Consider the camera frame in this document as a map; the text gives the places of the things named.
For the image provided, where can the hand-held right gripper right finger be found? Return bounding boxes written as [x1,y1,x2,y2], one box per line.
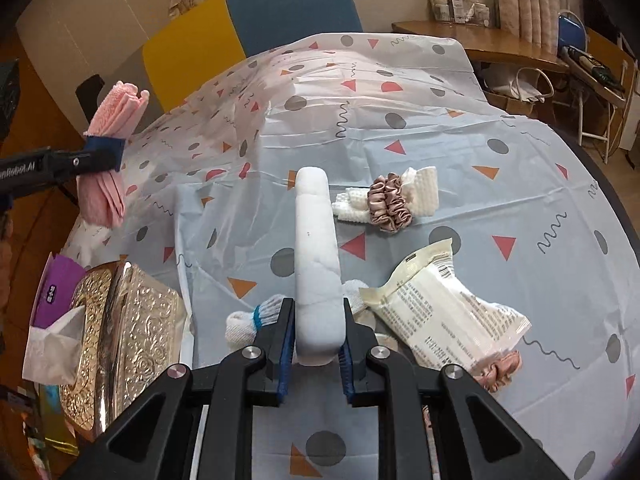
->
[339,298,571,480]

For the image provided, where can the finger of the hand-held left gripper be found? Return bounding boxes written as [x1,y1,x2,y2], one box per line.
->
[75,137,127,177]

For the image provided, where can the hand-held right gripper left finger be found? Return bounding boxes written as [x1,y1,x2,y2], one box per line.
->
[60,298,296,480]

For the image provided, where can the pink towel with blue band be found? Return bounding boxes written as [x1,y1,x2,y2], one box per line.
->
[77,80,151,229]

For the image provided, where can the white sock with blue band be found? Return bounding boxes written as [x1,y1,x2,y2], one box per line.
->
[225,295,282,354]

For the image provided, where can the white wipes pack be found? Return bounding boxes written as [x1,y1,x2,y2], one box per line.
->
[359,238,532,374]

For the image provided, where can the pink satin scrunchie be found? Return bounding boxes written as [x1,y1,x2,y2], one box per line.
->
[469,351,524,394]
[367,172,414,234]

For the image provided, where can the white waffle cloth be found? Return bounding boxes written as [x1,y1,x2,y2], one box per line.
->
[332,165,441,224]

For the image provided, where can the purple carton box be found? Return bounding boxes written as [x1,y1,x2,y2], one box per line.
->
[32,252,89,329]

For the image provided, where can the golden embossed tissue box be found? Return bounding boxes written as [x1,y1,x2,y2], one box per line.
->
[59,262,189,444]

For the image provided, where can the white tissue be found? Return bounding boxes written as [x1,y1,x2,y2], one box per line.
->
[24,305,87,387]

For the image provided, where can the grey yellow blue headboard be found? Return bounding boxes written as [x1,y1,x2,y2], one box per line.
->
[75,0,364,117]

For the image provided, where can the cardboard box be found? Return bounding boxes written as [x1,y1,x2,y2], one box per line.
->
[492,92,537,117]

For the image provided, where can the white tote bag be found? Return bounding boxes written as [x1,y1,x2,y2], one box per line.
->
[482,64,554,105]

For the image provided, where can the wooden desk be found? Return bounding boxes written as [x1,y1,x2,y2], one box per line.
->
[392,20,572,72]

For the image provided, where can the clear desk organizer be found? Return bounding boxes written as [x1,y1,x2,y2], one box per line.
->
[428,0,494,27]

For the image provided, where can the wooden folding stand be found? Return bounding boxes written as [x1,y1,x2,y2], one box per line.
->
[559,29,640,162]

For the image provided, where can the blue folding chair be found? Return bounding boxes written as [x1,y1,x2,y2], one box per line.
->
[556,9,589,62]

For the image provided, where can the beige striped curtain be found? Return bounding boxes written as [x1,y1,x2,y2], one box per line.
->
[487,0,587,57]

